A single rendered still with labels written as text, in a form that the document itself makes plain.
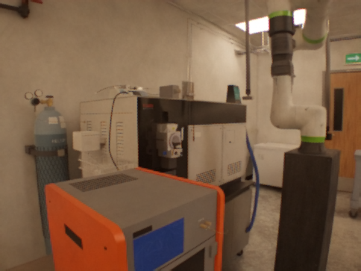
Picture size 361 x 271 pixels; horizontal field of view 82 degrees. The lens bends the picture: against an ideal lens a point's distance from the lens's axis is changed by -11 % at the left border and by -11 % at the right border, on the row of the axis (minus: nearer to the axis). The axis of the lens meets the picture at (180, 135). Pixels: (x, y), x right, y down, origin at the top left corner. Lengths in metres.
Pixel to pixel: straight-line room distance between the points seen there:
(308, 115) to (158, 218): 0.97
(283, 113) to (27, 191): 1.98
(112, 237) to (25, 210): 1.82
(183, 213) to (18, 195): 1.77
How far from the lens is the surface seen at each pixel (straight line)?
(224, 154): 1.82
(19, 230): 2.30
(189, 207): 0.59
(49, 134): 1.79
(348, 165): 4.79
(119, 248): 0.47
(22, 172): 2.16
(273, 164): 4.36
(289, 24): 0.89
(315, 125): 1.29
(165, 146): 1.23
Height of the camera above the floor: 1.34
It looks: 5 degrees down
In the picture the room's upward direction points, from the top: straight up
